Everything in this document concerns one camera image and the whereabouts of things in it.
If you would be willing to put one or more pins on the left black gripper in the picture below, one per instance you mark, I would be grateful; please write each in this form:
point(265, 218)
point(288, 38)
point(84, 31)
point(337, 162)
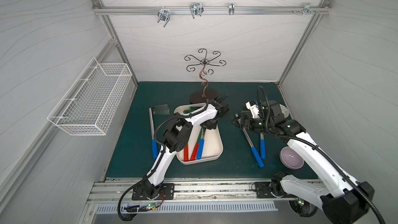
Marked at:
point(222, 106)

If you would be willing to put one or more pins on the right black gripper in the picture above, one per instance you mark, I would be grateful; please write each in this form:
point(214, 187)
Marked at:
point(243, 121)

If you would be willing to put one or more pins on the green hoe red grip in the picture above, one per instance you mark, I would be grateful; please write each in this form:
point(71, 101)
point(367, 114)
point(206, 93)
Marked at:
point(186, 149)
point(196, 147)

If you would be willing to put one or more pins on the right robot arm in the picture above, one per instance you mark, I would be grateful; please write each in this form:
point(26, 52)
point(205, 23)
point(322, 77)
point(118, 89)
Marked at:
point(343, 199)

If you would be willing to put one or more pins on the white storage box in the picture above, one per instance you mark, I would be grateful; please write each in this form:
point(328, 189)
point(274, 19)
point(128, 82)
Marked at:
point(213, 146)

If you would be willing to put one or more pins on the metal jewelry tree stand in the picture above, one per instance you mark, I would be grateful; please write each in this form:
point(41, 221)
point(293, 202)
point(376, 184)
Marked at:
point(206, 93)

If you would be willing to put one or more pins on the green table mat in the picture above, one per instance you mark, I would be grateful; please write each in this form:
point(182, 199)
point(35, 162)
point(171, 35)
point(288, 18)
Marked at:
point(133, 157)

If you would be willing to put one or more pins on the tape roll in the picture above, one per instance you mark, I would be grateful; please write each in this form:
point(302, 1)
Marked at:
point(285, 111)

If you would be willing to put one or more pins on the purple bowl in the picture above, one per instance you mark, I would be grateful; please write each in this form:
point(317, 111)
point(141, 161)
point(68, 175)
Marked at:
point(291, 159)

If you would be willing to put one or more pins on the metal hook clamp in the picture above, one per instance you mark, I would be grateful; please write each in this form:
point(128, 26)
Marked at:
point(196, 9)
point(231, 9)
point(163, 15)
point(306, 11)

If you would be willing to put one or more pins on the aluminium crossbar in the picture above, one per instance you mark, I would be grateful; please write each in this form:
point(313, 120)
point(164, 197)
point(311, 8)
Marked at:
point(208, 10)

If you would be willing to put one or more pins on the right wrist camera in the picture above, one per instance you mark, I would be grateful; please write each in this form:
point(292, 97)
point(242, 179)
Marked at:
point(253, 108)

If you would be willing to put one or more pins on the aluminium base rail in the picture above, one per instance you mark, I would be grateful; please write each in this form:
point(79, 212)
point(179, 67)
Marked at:
point(185, 190)

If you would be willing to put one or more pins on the white wire basket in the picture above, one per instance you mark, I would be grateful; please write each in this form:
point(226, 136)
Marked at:
point(89, 105)

